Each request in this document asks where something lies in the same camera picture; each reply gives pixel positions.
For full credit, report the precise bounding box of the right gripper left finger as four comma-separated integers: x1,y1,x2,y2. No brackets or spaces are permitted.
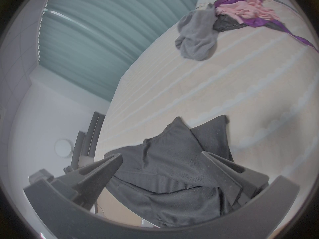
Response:
51,153,123,210

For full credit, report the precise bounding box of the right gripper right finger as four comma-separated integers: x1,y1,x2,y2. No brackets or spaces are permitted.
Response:
201,151,269,210

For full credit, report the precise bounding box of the black garment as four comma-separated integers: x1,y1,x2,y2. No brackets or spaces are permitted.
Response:
104,115,250,228

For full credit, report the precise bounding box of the bed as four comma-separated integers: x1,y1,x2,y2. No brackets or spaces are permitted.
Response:
94,0,319,223

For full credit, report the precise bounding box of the pile of clothes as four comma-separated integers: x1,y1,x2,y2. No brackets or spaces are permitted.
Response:
212,0,318,53

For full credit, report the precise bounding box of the dark grey cabinet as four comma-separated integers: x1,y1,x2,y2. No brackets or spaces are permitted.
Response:
71,111,106,174

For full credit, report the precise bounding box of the blue-green curtain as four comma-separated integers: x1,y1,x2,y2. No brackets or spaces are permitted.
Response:
37,0,207,103

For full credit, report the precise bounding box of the grey garment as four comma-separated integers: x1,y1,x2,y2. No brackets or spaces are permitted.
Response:
175,4,220,61

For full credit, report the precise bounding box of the round white wall fixture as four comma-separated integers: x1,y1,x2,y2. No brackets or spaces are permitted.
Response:
55,138,73,158

